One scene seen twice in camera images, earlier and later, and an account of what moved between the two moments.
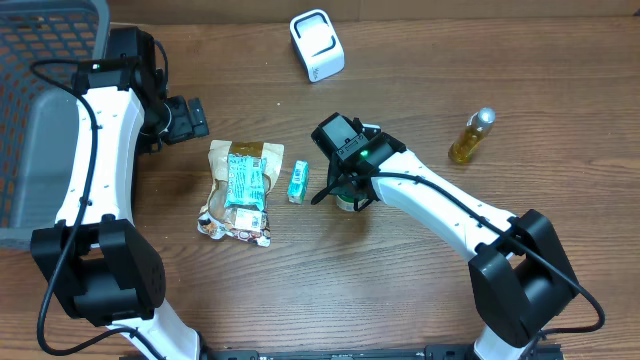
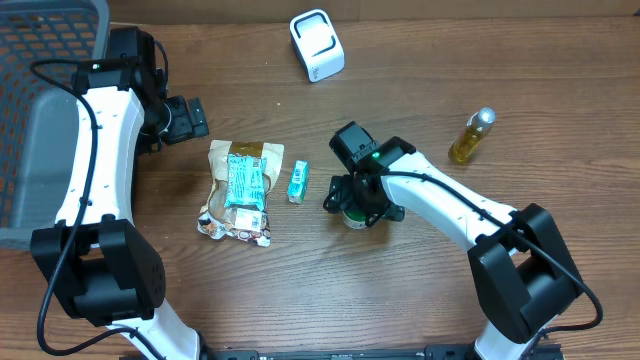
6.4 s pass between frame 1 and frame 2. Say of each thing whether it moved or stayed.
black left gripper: stayed
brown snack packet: stayed
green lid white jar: moved
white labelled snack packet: stayed
